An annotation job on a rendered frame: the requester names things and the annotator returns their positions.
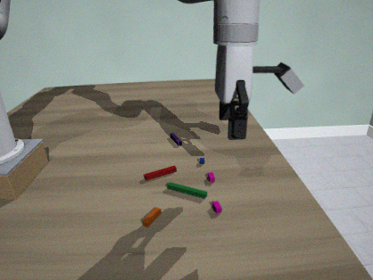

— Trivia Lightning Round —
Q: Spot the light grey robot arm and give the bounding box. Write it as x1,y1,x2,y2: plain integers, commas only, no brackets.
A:
0,0,304,165

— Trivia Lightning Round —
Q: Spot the magenta rod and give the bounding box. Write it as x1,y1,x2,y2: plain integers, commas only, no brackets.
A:
208,172,215,182
212,201,221,213

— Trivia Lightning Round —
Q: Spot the orange rod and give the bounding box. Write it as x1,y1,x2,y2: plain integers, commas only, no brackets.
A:
142,208,162,227

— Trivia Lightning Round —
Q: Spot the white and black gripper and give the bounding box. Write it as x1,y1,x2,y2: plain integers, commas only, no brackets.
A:
213,40,258,140

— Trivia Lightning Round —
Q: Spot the red rod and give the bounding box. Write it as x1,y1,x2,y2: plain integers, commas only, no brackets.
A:
145,166,177,180

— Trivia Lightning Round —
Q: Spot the green rod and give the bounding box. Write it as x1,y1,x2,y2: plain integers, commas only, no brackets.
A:
167,182,207,199

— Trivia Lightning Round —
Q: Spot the purple rod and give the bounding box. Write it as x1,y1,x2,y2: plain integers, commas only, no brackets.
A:
170,133,182,145

